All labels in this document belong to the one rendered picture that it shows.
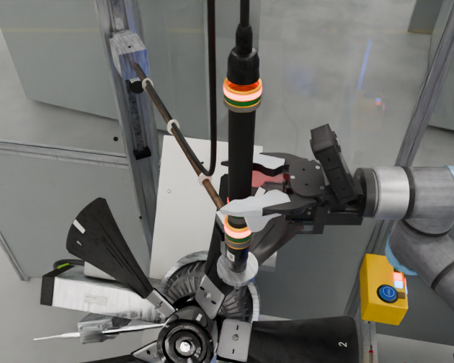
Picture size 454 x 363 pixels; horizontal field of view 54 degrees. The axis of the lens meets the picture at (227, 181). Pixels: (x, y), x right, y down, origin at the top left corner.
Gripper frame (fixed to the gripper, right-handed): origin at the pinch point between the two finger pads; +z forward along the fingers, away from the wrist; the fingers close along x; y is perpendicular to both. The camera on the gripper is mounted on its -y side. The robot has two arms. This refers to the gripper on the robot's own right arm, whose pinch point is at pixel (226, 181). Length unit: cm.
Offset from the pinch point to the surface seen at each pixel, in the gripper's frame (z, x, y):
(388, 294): -41, 17, 57
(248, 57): -2.4, -1.5, -19.7
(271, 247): -8.5, 8.7, 26.4
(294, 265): -28, 67, 115
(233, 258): -1.0, -1.8, 15.6
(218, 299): 1.8, 4.4, 38.3
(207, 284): 4.4, 9.0, 40.1
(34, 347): 94, 53, 165
